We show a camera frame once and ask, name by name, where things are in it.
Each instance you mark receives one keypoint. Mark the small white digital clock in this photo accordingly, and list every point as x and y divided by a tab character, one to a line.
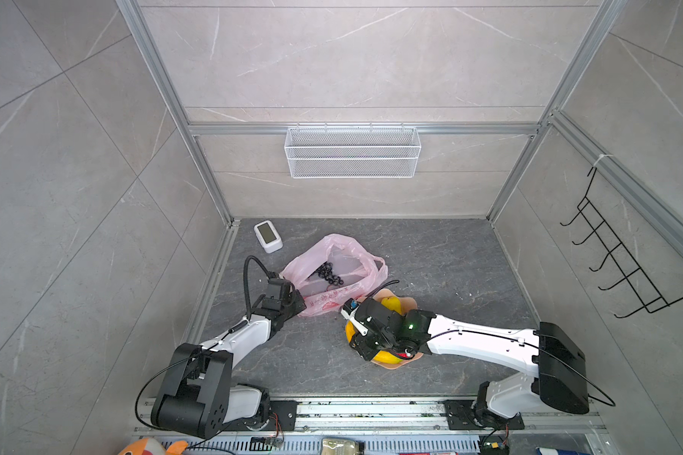
268	236

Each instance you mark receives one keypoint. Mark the yellow fake banana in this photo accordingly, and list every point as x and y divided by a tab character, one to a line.
381	358

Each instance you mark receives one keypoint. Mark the black wire hook rack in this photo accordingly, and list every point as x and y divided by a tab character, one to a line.
617	257

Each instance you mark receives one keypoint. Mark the white wire mesh basket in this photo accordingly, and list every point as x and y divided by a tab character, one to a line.
352	152

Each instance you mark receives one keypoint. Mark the aluminium mounting rail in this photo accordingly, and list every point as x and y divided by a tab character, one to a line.
410	425

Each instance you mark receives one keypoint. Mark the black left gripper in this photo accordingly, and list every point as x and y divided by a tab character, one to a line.
300	303

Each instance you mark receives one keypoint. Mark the pink scalloped plastic bowl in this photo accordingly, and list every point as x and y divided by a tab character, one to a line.
408	304

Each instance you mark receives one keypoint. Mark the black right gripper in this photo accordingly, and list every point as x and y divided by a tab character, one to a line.
359	347

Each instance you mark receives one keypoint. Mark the black fake grapes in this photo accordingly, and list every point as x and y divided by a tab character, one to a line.
326	272

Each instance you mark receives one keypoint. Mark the yellow fake lemon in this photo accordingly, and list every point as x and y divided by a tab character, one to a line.
393	303

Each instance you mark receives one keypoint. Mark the orange plush toy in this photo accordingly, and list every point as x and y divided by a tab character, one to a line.
150	446

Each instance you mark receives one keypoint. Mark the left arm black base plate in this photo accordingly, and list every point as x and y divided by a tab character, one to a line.
281	414

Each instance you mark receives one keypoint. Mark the pink plastic bag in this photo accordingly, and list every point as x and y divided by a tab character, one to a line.
362	272

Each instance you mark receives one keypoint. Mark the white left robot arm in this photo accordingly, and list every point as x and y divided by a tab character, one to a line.
197	396

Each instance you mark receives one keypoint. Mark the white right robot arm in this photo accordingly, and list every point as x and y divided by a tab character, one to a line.
550	369

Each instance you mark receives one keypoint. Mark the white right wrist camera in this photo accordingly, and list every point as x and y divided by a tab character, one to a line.
357	313

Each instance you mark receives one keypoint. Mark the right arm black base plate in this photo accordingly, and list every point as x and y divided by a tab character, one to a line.
467	415

